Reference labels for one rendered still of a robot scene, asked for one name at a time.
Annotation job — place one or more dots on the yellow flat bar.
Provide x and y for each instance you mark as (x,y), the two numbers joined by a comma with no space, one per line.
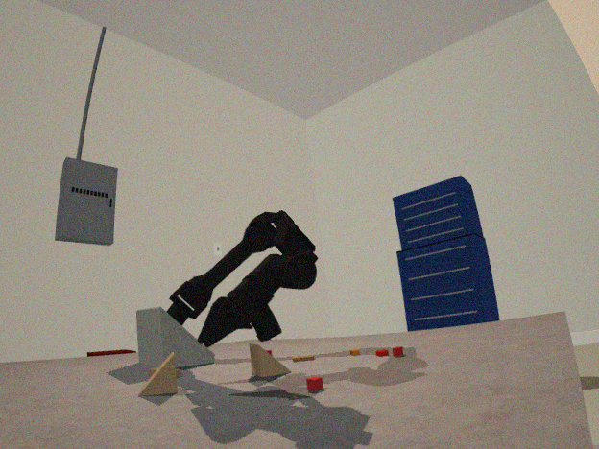
(303,358)

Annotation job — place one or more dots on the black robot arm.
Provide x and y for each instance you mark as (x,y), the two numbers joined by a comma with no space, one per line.
(294,269)

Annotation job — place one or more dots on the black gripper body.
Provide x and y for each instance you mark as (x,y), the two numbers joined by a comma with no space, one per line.
(246,297)

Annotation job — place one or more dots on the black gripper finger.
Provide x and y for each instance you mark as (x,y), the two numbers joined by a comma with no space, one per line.
(226,321)
(209,320)

